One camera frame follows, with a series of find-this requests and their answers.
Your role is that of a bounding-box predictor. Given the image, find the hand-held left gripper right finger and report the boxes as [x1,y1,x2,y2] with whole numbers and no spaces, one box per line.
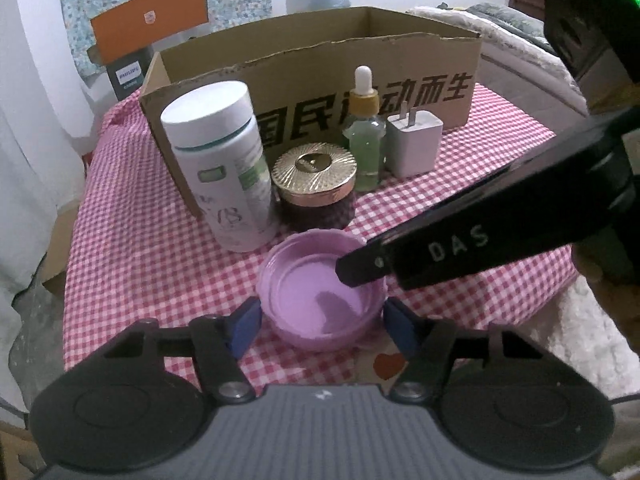
[382,296,581,404]

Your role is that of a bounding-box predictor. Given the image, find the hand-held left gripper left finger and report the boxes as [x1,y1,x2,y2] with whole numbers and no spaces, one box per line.
[65,296,263,404]

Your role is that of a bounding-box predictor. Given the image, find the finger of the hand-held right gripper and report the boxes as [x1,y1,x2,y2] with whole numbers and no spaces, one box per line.
[335,238,399,290]

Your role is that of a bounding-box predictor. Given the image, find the purple plastic lid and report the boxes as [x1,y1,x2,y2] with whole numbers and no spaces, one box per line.
[256,229,390,352]

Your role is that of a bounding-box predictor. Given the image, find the green dropper bottle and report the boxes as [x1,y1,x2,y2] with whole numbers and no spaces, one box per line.
[342,66,388,192]

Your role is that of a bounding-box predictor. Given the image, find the white supplement bottle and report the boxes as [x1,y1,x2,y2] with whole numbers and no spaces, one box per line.
[160,81,278,253]

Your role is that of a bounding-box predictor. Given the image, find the brown cardboard box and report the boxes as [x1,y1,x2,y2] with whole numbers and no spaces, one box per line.
[140,6,483,221]

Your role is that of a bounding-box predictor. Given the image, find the person's right hand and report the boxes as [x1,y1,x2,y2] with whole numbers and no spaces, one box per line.
[572,237,640,346]

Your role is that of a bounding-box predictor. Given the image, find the gold lid cream jar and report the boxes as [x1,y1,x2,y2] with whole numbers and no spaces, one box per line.
[272,142,358,233]

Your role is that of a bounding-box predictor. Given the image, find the white charger plug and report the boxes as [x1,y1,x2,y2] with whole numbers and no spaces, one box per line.
[386,107,444,178]

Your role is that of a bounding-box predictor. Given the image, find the pink checkered tablecloth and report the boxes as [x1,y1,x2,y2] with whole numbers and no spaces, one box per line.
[64,82,581,373]

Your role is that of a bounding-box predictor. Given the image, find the white fluffy rug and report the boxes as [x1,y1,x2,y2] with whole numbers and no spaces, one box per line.
[525,275,636,401]

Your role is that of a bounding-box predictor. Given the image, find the grey quilted mattress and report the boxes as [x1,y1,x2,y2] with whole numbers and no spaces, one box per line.
[477,42,588,116]

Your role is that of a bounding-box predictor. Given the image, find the small cardboard floor box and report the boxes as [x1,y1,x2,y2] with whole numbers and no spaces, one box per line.
[42,205,81,301]

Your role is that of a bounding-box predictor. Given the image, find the grey blanket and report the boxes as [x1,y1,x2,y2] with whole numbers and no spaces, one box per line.
[467,4,556,53]

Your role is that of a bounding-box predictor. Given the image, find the white fluffy blanket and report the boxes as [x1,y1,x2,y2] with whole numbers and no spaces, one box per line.
[407,6,556,61]

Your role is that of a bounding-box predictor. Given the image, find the white curtain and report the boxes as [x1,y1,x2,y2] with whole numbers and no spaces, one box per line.
[0,0,101,301]

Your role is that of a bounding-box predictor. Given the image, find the orange printed appliance box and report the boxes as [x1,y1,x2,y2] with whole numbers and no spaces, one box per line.
[90,0,208,101]

